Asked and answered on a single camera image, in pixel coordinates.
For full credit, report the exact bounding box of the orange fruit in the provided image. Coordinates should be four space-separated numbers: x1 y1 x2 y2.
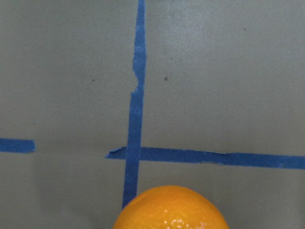
113 186 229 229

